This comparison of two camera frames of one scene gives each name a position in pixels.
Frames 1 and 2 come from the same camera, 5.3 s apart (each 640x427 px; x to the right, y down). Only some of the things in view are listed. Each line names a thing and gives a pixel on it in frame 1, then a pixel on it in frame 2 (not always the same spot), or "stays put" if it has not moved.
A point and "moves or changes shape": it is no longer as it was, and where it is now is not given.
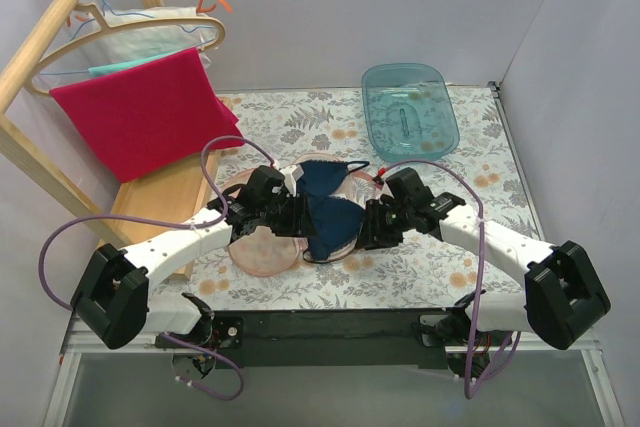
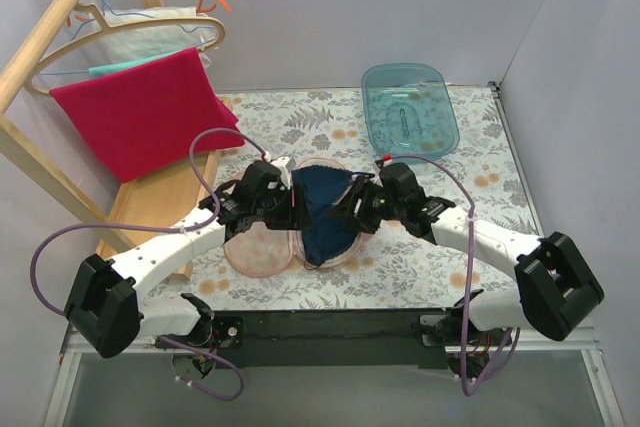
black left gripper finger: [302, 210] stays put
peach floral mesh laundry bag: [263, 250] moves or changes shape
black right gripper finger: [368, 237] to [348, 209]
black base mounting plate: [332, 338] stays put
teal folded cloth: [112, 68] stays put
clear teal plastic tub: [411, 110] stays put
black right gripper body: [376, 223] to [357, 200]
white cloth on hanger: [122, 47] stays put
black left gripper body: [292, 214] stays put
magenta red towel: [149, 117] stays put
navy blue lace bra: [334, 221] moves or changes shape
